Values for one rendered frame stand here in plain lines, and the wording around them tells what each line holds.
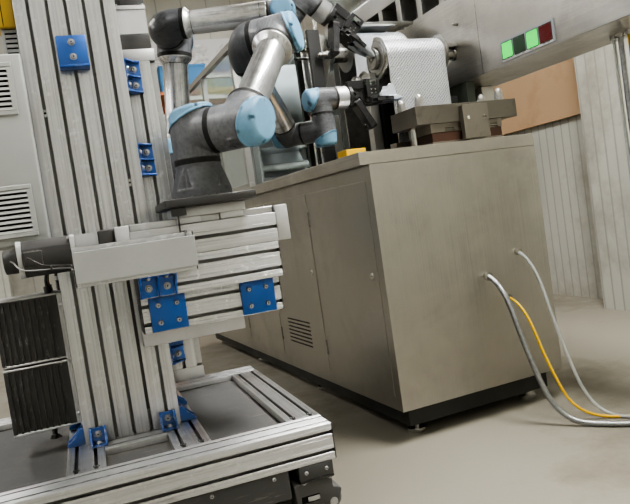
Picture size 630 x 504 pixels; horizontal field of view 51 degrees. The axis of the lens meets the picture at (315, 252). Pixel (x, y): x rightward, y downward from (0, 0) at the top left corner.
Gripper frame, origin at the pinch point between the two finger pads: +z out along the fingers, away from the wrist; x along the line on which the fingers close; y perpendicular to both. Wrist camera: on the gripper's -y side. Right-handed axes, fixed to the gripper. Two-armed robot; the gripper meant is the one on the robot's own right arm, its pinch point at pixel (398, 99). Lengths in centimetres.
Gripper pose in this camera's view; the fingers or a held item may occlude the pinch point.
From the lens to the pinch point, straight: 240.6
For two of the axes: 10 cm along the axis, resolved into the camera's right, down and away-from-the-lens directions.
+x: -3.9, 0.0, 9.2
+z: 9.1, -1.5, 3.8
